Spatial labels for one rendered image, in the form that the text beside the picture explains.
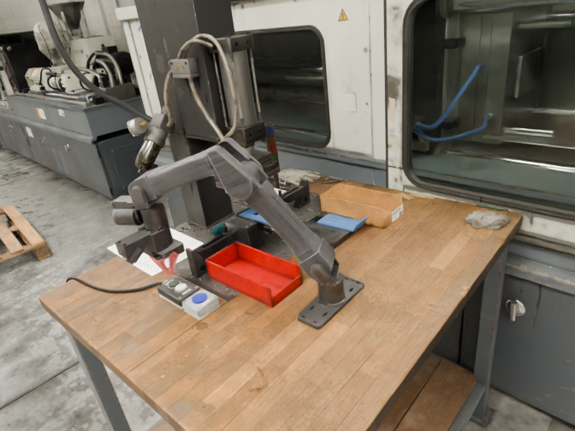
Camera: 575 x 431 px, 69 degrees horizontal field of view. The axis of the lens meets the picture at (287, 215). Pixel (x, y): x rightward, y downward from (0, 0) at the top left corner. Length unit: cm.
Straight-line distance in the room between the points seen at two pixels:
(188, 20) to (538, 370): 166
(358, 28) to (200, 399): 134
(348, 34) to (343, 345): 118
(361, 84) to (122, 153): 306
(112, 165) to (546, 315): 372
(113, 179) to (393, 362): 378
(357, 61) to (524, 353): 126
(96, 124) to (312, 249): 351
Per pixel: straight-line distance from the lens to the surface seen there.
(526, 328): 178
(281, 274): 117
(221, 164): 90
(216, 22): 127
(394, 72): 158
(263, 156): 125
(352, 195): 154
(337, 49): 178
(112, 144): 435
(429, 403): 176
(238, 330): 103
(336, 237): 129
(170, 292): 116
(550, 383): 190
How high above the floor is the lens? 156
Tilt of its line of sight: 26 degrees down
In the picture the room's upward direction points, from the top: 7 degrees counter-clockwise
